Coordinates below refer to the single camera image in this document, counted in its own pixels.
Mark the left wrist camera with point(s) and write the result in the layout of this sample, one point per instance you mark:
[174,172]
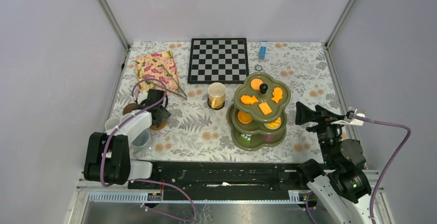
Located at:
[141,97]

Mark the yellow fruit tart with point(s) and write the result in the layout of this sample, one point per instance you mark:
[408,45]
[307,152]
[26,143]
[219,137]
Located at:
[274,124]

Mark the dark brown coaster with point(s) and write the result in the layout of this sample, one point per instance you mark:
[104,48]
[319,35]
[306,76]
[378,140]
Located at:
[129,108]

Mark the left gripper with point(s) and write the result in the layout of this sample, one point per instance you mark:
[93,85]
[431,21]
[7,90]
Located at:
[166,114]

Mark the orange round coaster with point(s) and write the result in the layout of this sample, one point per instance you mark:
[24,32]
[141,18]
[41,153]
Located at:
[157,128]

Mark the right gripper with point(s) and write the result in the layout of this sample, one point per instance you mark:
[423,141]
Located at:
[324,117]

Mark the black white chessboard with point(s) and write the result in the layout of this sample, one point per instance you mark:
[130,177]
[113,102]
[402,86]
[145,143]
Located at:
[223,60]

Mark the yellow handled mug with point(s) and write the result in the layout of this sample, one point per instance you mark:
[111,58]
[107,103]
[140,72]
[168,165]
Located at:
[216,93]

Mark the green kiwi cake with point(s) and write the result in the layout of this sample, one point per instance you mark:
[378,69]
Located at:
[245,137]

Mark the grey blue cup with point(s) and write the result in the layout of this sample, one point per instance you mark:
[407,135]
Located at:
[142,140]

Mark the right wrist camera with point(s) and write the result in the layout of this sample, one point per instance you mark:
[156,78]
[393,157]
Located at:
[350,117]

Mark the orange fish pastry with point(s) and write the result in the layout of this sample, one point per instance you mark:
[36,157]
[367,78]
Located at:
[248,100]

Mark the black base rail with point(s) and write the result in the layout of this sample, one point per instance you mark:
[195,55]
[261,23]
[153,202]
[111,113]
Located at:
[228,181]

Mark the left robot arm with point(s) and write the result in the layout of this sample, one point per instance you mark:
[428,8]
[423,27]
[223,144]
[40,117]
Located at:
[108,159]

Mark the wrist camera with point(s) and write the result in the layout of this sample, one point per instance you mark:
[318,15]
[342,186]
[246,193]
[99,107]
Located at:
[141,97]
[350,117]

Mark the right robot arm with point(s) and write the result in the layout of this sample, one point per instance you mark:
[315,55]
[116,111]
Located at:
[340,183]

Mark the floral pastry tray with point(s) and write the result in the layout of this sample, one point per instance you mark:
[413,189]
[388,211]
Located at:
[142,62]

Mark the orange round bun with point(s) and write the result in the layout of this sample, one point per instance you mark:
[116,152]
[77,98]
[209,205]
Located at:
[244,117]

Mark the square orange cracker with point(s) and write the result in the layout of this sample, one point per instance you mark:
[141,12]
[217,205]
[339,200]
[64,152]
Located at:
[265,108]

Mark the black yellow smiley coaster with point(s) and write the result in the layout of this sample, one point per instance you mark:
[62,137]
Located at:
[216,107]

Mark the round waffle biscuit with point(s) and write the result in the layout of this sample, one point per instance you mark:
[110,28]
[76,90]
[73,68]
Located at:
[256,83]

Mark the blue rectangular block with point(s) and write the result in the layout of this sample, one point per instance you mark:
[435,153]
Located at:
[262,53]

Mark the metal serving tongs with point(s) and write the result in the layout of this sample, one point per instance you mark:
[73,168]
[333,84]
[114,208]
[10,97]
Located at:
[168,76]

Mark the green three-tier serving stand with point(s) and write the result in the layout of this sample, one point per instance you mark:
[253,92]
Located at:
[257,115]

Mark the kiwi purple cake slice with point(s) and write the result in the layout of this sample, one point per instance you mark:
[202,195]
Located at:
[269,138]

